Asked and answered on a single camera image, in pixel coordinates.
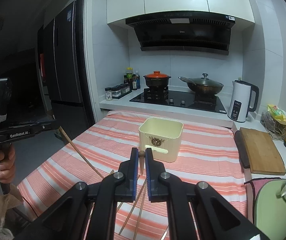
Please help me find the person's left hand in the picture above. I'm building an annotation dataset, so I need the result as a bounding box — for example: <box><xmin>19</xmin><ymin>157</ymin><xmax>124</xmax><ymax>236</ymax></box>
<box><xmin>0</xmin><ymin>145</ymin><xmax>16</xmax><ymax>184</ymax></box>

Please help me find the green tray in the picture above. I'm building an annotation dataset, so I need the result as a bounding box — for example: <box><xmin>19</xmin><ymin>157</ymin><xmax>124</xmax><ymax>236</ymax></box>
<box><xmin>254</xmin><ymin>179</ymin><xmax>286</xmax><ymax>239</ymax></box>

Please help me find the pink striped tablecloth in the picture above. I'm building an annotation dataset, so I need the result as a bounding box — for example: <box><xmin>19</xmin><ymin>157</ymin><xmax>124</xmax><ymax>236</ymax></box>
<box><xmin>18</xmin><ymin>111</ymin><xmax>247</xmax><ymax>239</ymax></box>

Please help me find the dark oven mitt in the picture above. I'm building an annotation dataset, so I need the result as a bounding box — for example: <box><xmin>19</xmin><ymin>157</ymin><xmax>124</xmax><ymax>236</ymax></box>
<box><xmin>234</xmin><ymin>130</ymin><xmax>250</xmax><ymax>169</ymax></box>

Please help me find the wooden cutting board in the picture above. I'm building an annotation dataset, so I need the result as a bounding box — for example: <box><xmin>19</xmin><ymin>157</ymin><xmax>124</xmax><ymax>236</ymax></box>
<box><xmin>240</xmin><ymin>127</ymin><xmax>286</xmax><ymax>176</ymax></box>

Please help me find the black refrigerator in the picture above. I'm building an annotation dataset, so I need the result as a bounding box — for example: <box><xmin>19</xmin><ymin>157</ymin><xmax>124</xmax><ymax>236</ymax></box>
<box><xmin>15</xmin><ymin>0</ymin><xmax>95</xmax><ymax>136</ymax></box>

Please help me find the cream utensil holder box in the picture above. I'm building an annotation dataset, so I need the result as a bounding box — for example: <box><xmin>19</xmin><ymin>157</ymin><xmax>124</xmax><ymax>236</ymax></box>
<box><xmin>139</xmin><ymin>117</ymin><xmax>184</xmax><ymax>163</ymax></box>

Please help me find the white spice jar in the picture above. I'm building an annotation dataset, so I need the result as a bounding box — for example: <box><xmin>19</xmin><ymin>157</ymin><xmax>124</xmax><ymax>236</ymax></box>
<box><xmin>104</xmin><ymin>87</ymin><xmax>113</xmax><ymax>101</ymax></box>

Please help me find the white electric kettle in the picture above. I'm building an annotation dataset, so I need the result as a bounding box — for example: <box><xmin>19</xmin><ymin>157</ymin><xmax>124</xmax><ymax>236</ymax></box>
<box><xmin>228</xmin><ymin>80</ymin><xmax>259</xmax><ymax>122</ymax></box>

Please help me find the spice jar rack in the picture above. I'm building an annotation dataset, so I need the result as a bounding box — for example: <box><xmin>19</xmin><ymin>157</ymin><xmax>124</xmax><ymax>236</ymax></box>
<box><xmin>111</xmin><ymin>83</ymin><xmax>132</xmax><ymax>99</ymax></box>

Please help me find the black wok with lid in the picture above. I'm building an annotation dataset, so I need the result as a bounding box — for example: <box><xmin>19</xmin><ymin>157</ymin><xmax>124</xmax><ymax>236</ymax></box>
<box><xmin>178</xmin><ymin>73</ymin><xmax>224</xmax><ymax>96</ymax></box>

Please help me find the black gas stove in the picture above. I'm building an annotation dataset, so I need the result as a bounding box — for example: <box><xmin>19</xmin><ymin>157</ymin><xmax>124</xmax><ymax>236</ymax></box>
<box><xmin>130</xmin><ymin>87</ymin><xmax>227</xmax><ymax>114</ymax></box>

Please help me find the sauce bottles group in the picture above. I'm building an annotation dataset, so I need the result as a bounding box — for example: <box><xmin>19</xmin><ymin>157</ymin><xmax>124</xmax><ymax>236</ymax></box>
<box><xmin>123</xmin><ymin>67</ymin><xmax>141</xmax><ymax>90</ymax></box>

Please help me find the black pot orange lid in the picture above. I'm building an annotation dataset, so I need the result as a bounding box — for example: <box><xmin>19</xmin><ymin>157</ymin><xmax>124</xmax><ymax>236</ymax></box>
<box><xmin>144</xmin><ymin>71</ymin><xmax>171</xmax><ymax>89</ymax></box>

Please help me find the black range hood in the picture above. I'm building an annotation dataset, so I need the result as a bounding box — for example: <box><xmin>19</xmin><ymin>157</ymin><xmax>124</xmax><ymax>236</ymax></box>
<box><xmin>126</xmin><ymin>11</ymin><xmax>235</xmax><ymax>55</ymax></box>

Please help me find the wire basket with packets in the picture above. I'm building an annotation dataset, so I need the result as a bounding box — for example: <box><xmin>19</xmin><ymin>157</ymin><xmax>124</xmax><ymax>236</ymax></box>
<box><xmin>260</xmin><ymin>105</ymin><xmax>286</xmax><ymax>141</ymax></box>

